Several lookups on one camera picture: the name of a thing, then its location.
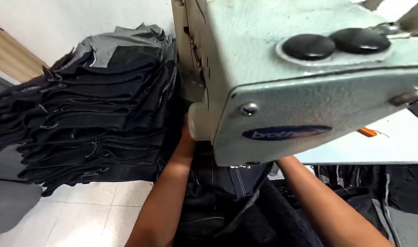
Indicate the pile of black grey garments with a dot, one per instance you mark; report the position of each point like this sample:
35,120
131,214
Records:
401,192

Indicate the person's left forearm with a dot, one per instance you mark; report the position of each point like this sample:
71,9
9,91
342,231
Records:
164,202

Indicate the light wooden board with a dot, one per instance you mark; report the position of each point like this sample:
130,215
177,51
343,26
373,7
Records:
13,55

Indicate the person's left hand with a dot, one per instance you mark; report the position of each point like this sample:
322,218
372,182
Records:
186,127

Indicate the pale green sewing machine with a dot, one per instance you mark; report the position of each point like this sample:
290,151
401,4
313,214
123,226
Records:
284,99

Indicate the dark denim garment white stitching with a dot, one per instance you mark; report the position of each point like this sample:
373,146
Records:
219,195

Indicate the orange thread snips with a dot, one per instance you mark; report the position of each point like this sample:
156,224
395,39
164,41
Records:
367,132

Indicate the stack of dark denim pieces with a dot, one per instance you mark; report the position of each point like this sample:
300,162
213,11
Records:
106,120

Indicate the white sewing table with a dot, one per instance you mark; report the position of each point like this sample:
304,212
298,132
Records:
384,144

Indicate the person's right forearm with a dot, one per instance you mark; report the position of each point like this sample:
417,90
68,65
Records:
336,209

